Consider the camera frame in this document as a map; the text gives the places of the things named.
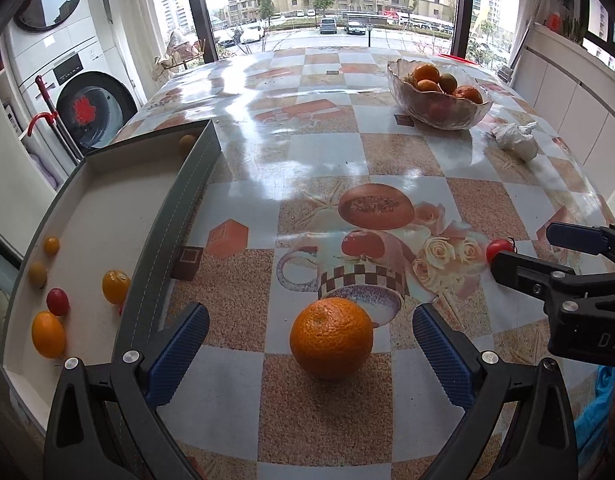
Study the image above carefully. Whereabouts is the purple soft object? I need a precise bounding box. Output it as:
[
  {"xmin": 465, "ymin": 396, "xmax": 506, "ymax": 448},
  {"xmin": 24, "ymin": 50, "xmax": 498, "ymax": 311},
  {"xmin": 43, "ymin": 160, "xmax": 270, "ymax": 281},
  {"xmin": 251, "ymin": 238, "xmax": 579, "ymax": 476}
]
[{"xmin": 30, "ymin": 152, "xmax": 58, "ymax": 186}]

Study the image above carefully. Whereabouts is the white washing machine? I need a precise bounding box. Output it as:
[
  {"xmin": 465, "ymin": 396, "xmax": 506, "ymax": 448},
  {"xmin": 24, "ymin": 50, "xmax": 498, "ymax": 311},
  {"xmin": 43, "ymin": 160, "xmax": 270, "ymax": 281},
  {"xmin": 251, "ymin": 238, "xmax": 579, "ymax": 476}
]
[{"xmin": 12, "ymin": 35, "xmax": 148, "ymax": 156}]

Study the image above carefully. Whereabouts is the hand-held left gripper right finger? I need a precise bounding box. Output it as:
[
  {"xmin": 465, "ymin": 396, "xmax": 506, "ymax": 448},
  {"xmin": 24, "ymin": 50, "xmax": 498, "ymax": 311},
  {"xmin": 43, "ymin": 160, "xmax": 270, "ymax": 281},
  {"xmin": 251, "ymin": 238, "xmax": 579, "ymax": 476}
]
[{"xmin": 412, "ymin": 302, "xmax": 581, "ymax": 480}]

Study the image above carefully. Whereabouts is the blue rubber glove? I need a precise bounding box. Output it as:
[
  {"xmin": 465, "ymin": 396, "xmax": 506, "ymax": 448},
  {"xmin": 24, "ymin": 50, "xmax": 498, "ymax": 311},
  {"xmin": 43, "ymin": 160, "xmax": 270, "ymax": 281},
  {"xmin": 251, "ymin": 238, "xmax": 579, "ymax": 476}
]
[{"xmin": 572, "ymin": 365, "xmax": 615, "ymax": 466}]

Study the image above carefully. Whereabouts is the yellow cherry tomato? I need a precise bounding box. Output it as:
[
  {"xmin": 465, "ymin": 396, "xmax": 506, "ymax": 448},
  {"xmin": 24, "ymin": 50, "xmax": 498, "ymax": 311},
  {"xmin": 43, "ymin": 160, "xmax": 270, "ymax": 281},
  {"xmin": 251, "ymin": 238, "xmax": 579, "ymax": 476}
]
[{"xmin": 102, "ymin": 270, "xmax": 132, "ymax": 305}]

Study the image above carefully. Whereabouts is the large orange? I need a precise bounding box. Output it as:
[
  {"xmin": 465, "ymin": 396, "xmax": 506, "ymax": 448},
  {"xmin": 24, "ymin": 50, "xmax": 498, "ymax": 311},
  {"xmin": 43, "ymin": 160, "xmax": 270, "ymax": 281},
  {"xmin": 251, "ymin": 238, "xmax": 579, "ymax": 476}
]
[{"xmin": 290, "ymin": 297, "xmax": 375, "ymax": 381}]

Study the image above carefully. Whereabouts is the dark orange tangerine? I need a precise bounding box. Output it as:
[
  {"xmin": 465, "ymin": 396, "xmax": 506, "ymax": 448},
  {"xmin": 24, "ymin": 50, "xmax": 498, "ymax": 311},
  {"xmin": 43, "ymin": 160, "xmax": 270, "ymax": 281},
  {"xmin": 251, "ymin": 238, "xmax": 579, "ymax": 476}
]
[{"xmin": 452, "ymin": 85, "xmax": 483, "ymax": 105}]

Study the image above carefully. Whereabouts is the clear glass fruit bowl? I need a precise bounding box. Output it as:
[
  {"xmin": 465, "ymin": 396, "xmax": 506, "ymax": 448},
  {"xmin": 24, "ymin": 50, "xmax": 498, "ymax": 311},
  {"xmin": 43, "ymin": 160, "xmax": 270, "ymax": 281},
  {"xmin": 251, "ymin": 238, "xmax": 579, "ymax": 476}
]
[{"xmin": 386, "ymin": 58, "xmax": 494, "ymax": 131}]

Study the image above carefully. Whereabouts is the white low cabinet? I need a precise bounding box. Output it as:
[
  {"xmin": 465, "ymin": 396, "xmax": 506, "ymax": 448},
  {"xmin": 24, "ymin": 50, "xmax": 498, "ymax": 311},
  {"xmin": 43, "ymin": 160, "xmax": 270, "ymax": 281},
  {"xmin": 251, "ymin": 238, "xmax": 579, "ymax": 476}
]
[{"xmin": 507, "ymin": 25, "xmax": 615, "ymax": 221}]

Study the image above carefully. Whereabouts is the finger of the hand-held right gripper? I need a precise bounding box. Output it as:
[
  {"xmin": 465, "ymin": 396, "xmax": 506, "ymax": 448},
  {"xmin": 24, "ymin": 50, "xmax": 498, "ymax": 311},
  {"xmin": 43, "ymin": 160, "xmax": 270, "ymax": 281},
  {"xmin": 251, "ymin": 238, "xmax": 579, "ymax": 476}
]
[
  {"xmin": 490, "ymin": 251, "xmax": 588, "ymax": 311},
  {"xmin": 546, "ymin": 222, "xmax": 615, "ymax": 273}
]

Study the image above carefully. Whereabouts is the green potted plant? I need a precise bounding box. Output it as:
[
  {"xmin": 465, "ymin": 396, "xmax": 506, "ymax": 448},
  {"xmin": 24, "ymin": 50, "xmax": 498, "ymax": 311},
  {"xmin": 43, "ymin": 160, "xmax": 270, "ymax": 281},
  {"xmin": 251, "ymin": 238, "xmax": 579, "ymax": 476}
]
[{"xmin": 562, "ymin": 17, "xmax": 588, "ymax": 45}]

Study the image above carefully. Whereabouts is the beige wrapped bouquet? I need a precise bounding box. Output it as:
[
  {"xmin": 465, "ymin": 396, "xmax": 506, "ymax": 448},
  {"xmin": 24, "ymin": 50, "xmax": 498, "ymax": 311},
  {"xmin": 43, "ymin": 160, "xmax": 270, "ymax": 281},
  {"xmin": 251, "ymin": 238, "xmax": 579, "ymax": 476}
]
[{"xmin": 152, "ymin": 30, "xmax": 208, "ymax": 83}]

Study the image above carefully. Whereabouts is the grey rectangular tray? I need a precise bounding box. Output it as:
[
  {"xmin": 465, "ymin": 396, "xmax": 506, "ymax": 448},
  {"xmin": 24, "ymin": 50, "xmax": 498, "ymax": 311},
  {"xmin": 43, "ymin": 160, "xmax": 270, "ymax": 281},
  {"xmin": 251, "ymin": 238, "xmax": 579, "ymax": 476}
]
[{"xmin": 0, "ymin": 119, "xmax": 222, "ymax": 441}]

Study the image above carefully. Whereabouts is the red-handled mop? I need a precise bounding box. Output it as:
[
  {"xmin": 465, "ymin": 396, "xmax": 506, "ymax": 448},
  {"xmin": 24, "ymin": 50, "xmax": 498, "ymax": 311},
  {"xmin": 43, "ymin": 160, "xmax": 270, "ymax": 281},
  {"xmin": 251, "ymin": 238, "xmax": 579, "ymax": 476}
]
[{"xmin": 28, "ymin": 75, "xmax": 86, "ymax": 161}]

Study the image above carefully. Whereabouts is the oval orange kumquat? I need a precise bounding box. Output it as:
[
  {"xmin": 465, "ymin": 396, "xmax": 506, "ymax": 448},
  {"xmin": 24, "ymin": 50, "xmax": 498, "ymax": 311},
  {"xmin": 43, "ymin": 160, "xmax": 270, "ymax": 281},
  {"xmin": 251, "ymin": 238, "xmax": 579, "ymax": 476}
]
[{"xmin": 31, "ymin": 311, "xmax": 67, "ymax": 359}]

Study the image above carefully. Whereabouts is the red apple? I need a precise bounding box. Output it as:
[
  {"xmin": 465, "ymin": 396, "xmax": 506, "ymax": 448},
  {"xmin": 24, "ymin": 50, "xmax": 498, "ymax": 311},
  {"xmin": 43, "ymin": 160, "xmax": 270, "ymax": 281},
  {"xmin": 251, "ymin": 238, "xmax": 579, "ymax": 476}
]
[{"xmin": 427, "ymin": 97, "xmax": 455, "ymax": 121}]

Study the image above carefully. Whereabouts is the crumpled white plastic bag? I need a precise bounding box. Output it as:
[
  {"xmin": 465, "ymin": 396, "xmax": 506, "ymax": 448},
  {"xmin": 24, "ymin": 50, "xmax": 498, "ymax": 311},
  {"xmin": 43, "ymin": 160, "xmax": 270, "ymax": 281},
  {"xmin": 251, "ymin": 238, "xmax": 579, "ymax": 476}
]
[{"xmin": 491, "ymin": 121, "xmax": 539, "ymax": 162}]

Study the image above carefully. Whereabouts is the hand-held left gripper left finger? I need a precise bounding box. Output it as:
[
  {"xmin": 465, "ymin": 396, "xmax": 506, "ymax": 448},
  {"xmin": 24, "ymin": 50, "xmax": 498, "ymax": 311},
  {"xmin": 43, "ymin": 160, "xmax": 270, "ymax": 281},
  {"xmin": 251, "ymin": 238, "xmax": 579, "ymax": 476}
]
[{"xmin": 42, "ymin": 301, "xmax": 210, "ymax": 480}]

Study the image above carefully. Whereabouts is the printed checkered tablecloth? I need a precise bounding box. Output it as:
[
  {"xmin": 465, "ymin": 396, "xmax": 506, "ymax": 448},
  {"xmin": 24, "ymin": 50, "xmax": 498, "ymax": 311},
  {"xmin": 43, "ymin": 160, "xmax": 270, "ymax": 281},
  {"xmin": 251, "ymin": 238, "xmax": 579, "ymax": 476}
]
[{"xmin": 110, "ymin": 46, "xmax": 615, "ymax": 480}]

